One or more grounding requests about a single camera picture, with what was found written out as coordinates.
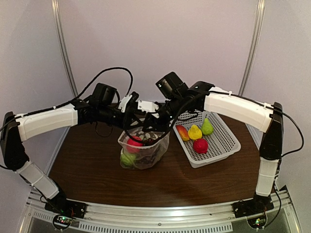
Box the orange red fake mango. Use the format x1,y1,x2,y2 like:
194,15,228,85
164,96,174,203
176,125,190,142

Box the clear polka dot zip bag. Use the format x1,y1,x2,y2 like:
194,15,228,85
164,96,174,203
118,132,170,170

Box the yellow fake pear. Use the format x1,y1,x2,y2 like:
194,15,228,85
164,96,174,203
188,124,203,141

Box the green fake pear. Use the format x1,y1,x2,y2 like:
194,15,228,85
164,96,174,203
201,118,214,135

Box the red fake apple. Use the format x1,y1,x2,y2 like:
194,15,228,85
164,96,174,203
192,138,208,154

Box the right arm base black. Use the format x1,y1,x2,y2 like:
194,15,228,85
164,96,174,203
232,195,274,218

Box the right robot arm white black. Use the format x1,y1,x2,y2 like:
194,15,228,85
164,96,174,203
138,72,283,209

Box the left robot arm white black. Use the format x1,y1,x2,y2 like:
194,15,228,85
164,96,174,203
0,83,139,213

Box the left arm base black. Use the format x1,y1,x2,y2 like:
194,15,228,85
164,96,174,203
44,183,86,219

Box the dark fake grapes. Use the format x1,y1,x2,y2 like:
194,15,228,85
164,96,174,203
135,142,168,169

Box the green fake apple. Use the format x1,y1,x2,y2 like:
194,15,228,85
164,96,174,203
120,153,136,169

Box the white perforated plastic basket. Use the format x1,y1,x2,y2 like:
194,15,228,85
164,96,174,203
173,111,241,168

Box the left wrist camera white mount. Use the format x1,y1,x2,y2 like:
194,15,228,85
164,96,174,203
118,91,139,113

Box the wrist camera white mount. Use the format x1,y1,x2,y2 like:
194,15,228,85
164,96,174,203
118,91,139,113
138,100,159,113

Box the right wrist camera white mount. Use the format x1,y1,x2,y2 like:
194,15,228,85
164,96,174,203
138,100,159,113

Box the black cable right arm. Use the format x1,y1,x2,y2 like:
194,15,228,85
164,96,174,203
123,89,306,229

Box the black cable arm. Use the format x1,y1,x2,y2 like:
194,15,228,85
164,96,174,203
123,89,306,229
0,67,134,139

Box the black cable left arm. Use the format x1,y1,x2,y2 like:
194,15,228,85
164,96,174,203
0,67,134,139

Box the aluminium front rail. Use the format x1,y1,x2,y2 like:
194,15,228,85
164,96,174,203
17,190,302,233

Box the aluminium frame post left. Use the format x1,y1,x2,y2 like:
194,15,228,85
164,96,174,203
51,0,78,97

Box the aluminium frame post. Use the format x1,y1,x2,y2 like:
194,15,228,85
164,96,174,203
51,0,78,97
239,0,265,96

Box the aluminium frame post right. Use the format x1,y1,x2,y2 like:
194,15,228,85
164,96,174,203
239,0,265,96

